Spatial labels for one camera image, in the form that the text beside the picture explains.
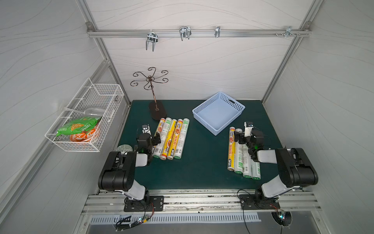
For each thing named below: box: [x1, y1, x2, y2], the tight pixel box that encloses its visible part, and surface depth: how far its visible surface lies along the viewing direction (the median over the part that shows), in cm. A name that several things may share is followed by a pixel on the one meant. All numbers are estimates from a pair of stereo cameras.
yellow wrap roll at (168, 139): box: [160, 118, 178, 161], surface depth 96 cm
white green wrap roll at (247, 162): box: [242, 143, 253, 179], surface depth 84 cm
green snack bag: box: [56, 116, 102, 137], surface depth 55 cm
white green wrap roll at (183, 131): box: [173, 117, 190, 160], surface depth 96 cm
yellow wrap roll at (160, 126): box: [154, 117, 166, 137], surface depth 103 cm
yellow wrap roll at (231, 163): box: [227, 126, 236, 172], surface depth 90 cm
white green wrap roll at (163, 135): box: [152, 117, 173, 159], surface depth 97 cm
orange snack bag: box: [69, 127, 97, 142], surface depth 61 cm
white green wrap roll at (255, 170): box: [251, 160, 262, 181], surface depth 83 cm
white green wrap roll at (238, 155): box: [234, 127, 244, 175], surface depth 87 cm
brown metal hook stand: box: [130, 66, 169, 121], surface depth 95 cm
